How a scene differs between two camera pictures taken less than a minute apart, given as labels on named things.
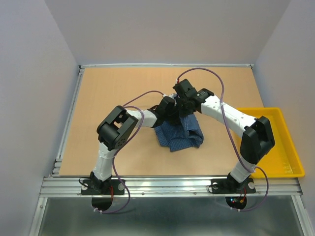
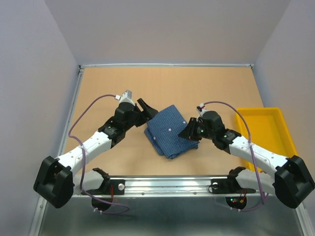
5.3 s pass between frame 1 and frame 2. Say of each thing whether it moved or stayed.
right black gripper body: moved
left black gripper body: moved
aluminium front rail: stayed
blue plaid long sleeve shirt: moved
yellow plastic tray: stayed
